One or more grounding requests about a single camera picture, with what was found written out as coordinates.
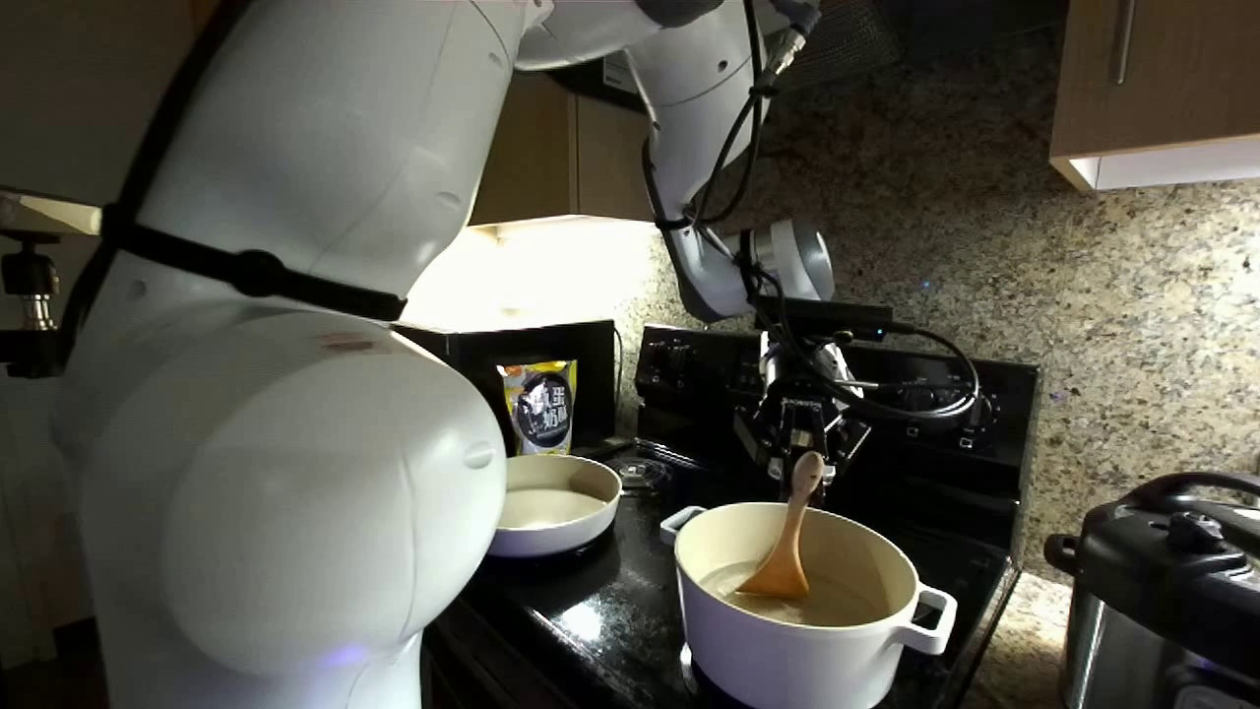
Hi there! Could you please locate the wooden cabinet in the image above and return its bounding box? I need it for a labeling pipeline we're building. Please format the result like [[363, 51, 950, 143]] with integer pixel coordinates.
[[1048, 0, 1260, 192], [471, 76, 648, 226]]

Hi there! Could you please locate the black pressure cooker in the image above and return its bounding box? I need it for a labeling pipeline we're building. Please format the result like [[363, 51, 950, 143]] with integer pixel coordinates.
[[1043, 471, 1260, 709]]

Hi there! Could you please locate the camera tripod mount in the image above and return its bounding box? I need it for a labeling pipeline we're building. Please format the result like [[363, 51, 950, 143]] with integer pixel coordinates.
[[0, 230, 62, 377]]

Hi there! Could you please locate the white pot with handles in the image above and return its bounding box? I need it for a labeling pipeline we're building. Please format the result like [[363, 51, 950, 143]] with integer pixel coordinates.
[[673, 502, 958, 709]]

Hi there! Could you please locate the wooden upper cabinet right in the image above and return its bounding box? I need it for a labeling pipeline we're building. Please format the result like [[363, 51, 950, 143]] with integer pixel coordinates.
[[1048, 0, 1260, 192]]

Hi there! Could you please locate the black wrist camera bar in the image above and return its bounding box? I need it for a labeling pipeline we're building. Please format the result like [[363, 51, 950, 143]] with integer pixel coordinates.
[[757, 299, 892, 339]]

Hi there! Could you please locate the wooden spoon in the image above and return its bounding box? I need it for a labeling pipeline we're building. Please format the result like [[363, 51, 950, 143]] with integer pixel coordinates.
[[741, 453, 825, 603]]

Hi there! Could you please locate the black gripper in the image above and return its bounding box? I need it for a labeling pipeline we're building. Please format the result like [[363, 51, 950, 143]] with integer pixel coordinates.
[[732, 335, 868, 484]]

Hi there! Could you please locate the black electric stove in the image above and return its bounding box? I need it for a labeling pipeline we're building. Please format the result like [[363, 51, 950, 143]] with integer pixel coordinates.
[[426, 324, 1034, 709]]

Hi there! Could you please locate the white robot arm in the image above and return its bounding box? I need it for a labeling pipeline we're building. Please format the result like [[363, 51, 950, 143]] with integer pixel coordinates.
[[51, 0, 818, 709]]

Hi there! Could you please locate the white round pan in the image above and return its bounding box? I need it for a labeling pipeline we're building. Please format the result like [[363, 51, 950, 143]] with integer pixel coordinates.
[[490, 453, 620, 559]]

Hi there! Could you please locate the yellow snack bag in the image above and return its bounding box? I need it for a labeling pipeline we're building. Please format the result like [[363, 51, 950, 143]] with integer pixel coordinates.
[[496, 358, 578, 457]]

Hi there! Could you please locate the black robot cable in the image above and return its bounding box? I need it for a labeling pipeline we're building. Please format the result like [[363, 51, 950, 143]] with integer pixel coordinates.
[[643, 0, 983, 427]]

